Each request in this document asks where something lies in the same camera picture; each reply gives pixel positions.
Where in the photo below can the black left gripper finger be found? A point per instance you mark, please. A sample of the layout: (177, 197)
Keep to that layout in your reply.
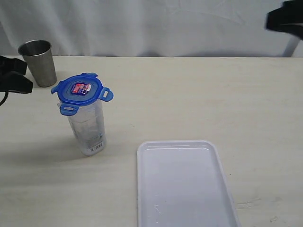
(15, 83)
(12, 65)

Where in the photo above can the stainless steel cup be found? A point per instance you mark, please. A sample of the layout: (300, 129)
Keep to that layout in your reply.
(38, 56)

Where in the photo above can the white rectangular tray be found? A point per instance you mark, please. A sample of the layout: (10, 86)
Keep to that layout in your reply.
(181, 183)

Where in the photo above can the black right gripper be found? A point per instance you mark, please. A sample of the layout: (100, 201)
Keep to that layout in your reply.
(287, 19)

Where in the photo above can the clear tall plastic container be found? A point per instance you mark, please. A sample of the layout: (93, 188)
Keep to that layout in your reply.
(87, 124)

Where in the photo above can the blue container lid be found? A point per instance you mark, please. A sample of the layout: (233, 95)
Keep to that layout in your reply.
(79, 91)

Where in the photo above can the white backdrop curtain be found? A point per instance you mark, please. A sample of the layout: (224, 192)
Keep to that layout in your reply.
(159, 28)

